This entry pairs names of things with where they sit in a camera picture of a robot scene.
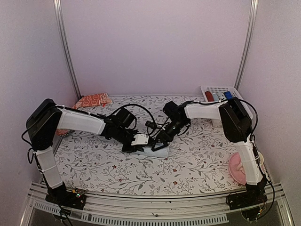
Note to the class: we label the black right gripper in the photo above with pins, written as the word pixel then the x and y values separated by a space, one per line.
pixel 162 136

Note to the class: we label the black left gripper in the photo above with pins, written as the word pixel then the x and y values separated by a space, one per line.
pixel 131 149

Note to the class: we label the light blue terry towel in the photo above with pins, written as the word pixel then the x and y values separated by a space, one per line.
pixel 161 153

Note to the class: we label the orange patterned towel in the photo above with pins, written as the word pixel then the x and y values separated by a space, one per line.
pixel 101 99

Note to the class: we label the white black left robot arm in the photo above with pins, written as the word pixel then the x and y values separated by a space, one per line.
pixel 50 119

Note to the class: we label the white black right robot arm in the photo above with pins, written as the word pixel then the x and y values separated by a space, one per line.
pixel 238 129

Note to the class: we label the floral table cover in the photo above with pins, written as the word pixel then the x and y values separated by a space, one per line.
pixel 197 162

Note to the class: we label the white perforated plastic basket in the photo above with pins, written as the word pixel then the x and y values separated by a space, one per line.
pixel 225 90

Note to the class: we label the dark red rolled towel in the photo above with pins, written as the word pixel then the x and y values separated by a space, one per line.
pixel 209 96

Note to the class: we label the light blue rolled towel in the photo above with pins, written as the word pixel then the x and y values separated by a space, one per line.
pixel 215 97

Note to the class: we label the pink saucer plate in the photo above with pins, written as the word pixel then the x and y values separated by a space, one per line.
pixel 235 168

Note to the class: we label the panda print rolled towel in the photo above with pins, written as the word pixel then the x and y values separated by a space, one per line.
pixel 221 96

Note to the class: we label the dark blue rolled towel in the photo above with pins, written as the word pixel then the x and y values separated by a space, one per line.
pixel 228 95

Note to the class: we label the cream ceramic mug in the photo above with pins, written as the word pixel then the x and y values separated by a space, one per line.
pixel 261 159

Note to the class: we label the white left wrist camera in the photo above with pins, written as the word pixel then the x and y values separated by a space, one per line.
pixel 140 139

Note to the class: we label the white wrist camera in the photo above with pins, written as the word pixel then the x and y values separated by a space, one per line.
pixel 140 139
pixel 152 125

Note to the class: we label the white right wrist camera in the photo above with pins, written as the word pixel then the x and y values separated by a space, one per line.
pixel 152 125

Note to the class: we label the aluminium front rail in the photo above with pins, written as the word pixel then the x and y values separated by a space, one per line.
pixel 104 209

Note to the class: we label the left aluminium frame post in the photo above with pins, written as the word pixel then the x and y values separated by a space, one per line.
pixel 66 50

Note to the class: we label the aluminium frame post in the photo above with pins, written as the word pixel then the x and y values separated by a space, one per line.
pixel 66 50
pixel 247 44

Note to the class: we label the right aluminium frame post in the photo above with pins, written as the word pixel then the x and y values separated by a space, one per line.
pixel 247 44

